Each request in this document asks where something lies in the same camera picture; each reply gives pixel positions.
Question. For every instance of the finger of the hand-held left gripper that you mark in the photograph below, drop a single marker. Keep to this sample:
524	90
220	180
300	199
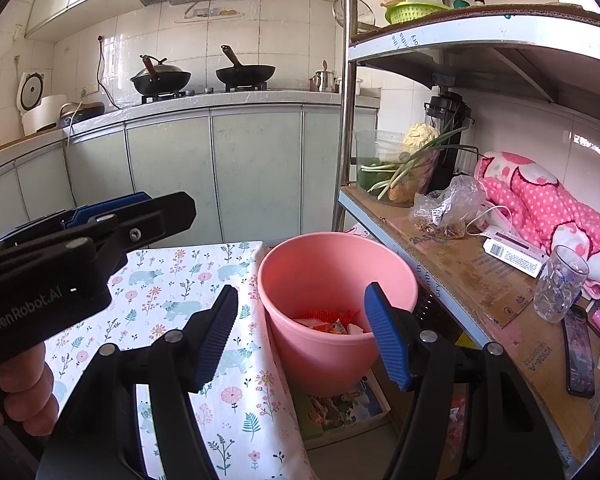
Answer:
165	215
105	207

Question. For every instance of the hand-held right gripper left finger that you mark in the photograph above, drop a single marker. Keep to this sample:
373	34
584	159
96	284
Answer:
215	340

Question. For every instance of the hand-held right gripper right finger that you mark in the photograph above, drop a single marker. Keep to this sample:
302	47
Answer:
387	340

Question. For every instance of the white tissue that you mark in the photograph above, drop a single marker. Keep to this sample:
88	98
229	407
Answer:
359	330

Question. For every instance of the colourful candy wrapper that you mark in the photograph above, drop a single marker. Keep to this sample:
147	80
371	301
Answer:
330	328

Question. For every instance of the red snack packet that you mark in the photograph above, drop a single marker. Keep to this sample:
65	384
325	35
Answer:
315	317

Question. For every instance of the pink plastic bucket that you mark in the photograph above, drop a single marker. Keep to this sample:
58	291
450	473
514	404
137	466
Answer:
330	270

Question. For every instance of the person's left hand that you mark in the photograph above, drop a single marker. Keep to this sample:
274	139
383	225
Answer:
30	395

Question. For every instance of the pale green lower cabinets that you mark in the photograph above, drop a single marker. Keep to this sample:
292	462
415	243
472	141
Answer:
180	175

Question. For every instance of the floral bear printed tablecloth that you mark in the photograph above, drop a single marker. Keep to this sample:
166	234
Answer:
260	400

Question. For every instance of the colourful picture book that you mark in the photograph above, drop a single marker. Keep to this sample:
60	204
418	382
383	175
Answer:
340	407

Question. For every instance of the dark electric cooker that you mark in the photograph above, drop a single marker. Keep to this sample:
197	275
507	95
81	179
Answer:
82	112

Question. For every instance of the brown cardboard sheet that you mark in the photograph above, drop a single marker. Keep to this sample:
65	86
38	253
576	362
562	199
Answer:
460	270

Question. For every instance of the wooden cutting board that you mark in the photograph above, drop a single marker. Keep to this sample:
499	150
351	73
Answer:
25	142

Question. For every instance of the white rice cooker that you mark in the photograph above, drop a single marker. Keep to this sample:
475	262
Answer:
40	115

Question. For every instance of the gas stove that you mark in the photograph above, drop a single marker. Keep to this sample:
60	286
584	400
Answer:
205	91

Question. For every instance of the black wok with lid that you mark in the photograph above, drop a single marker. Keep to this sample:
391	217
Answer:
160	80

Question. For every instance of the plastic bag of nuts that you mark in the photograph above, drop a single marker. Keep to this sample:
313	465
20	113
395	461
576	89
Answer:
445	205

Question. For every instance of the white cardboard box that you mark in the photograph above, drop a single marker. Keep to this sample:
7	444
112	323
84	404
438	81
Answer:
515	255

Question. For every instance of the black open wok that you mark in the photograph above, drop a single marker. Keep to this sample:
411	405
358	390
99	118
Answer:
245	74

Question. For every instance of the clear container with vegetables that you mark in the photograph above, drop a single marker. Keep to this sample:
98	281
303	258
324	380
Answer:
410	167

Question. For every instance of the glass mug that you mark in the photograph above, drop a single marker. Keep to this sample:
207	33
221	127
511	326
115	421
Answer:
560	285

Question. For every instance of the black phone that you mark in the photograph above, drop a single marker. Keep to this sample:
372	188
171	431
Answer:
580	355

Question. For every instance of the cauliflower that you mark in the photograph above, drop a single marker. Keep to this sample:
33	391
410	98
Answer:
420	135

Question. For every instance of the steel kettle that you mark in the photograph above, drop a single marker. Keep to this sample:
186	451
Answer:
324	81

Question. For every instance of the pink polka dot cloth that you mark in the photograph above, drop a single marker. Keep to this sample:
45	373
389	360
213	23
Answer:
545	200

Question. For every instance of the metal shelf rack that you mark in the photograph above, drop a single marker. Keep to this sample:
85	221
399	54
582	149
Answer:
350	110

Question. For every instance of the white lidded container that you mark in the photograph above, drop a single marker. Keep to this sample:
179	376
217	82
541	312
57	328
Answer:
347	86

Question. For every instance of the black blender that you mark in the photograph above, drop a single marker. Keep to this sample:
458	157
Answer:
447	110

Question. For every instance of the green plastic basket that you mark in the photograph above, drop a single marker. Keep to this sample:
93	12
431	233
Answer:
415	14

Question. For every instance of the glass wall shelf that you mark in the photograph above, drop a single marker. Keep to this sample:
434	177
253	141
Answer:
210	15

